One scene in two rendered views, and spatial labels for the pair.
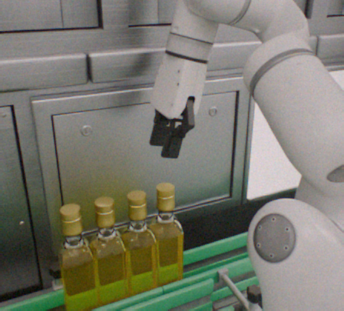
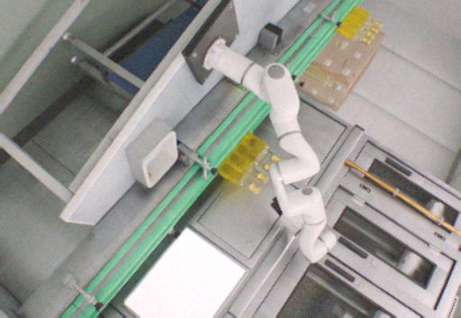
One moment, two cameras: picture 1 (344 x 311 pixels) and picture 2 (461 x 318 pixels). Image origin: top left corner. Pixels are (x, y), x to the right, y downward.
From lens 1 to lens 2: 1.42 m
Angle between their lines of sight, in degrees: 50
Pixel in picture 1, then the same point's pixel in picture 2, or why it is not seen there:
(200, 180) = (221, 215)
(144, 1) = not seen: hidden behind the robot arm
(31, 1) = (332, 215)
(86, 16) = not seen: hidden behind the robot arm
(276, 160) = (192, 255)
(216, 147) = (230, 232)
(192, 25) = not seen: hidden behind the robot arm
